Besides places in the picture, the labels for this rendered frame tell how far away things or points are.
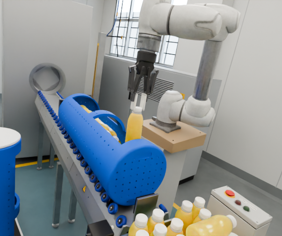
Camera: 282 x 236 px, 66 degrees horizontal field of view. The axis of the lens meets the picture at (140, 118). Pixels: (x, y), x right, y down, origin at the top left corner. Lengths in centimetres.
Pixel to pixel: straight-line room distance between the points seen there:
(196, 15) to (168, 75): 205
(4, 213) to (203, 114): 128
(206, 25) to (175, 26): 10
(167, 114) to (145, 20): 84
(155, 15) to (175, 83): 194
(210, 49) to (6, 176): 129
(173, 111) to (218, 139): 244
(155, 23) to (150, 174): 59
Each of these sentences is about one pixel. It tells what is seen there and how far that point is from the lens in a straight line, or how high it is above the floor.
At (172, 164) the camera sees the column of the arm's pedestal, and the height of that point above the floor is 85.
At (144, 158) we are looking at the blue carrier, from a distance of 89.
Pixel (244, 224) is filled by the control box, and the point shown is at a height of 107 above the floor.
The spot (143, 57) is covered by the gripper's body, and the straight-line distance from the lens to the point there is 84.
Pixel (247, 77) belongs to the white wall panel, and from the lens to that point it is 366.
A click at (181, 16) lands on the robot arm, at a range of 80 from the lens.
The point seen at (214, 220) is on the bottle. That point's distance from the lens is 75.
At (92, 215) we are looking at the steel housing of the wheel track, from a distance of 108.
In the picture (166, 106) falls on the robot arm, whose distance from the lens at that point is 152.
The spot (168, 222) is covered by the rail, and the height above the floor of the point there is 98.
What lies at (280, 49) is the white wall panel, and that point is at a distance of 357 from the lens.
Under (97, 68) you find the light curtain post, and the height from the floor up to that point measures 137.
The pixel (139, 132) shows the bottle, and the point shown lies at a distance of 90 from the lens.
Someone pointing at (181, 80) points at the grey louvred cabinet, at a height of 137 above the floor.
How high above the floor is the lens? 157
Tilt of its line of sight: 16 degrees down
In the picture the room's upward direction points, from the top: 10 degrees clockwise
